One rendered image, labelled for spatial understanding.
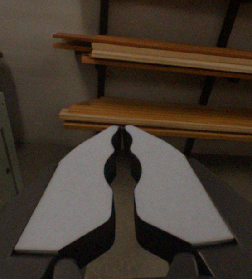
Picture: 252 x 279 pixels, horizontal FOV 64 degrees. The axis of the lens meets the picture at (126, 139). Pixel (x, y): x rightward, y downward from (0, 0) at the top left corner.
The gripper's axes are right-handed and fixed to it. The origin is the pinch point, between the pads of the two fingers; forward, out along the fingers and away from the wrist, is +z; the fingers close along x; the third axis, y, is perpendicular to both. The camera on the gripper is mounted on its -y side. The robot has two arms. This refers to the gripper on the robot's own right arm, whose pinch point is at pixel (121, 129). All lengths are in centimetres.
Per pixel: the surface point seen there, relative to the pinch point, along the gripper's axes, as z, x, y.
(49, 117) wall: 177, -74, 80
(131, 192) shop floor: 113, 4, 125
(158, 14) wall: 178, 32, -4
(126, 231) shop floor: 76, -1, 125
